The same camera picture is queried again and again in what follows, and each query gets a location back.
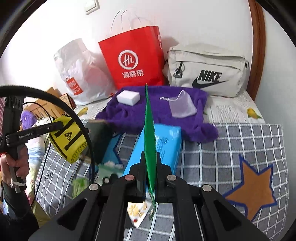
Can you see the red paper shopping bag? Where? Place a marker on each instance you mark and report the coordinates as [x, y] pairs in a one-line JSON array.
[[135, 57]]

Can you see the person's left forearm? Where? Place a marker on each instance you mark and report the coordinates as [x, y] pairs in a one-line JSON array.
[[20, 223]]

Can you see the white printed bed sheet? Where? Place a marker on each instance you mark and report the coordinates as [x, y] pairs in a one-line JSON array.
[[240, 109]]

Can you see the purple fluffy towel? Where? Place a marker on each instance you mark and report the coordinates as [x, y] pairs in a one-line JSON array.
[[130, 119]]

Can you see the brown wooden bed frame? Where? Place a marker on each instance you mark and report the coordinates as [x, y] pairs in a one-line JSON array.
[[259, 44]]

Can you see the green tissue pack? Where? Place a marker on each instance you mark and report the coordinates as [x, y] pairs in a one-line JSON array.
[[150, 151]]

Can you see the white fruit print packet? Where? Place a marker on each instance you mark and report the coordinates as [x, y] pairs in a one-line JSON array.
[[137, 212]]

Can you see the purple plush toy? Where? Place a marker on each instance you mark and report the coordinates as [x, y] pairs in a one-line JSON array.
[[28, 119]]

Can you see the white wall switch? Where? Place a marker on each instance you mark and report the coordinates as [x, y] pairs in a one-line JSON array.
[[91, 6]]

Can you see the clear mesh drawstring pouch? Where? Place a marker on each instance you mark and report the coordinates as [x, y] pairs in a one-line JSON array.
[[181, 106]]

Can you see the yellow Adidas pouch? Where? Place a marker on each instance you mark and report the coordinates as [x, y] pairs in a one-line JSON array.
[[68, 141]]

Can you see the wooden furniture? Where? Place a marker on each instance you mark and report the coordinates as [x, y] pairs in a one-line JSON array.
[[36, 93]]

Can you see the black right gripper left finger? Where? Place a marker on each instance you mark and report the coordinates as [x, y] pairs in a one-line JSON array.
[[136, 190]]

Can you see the grey checked blanket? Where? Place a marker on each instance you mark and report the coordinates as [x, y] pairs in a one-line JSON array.
[[216, 163]]

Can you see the person's left hand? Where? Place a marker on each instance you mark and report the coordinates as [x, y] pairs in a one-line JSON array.
[[22, 164]]

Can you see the white sponge block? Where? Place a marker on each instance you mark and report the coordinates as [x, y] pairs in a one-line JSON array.
[[128, 97]]

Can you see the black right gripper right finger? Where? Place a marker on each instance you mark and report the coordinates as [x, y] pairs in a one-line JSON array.
[[164, 192]]

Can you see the white Miniso plastic bag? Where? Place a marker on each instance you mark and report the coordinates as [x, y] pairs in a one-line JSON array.
[[84, 80]]

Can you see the beige Nike waist bag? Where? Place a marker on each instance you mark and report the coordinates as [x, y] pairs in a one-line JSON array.
[[215, 70]]

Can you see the blue tissue box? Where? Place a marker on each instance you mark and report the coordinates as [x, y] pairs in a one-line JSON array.
[[168, 144]]

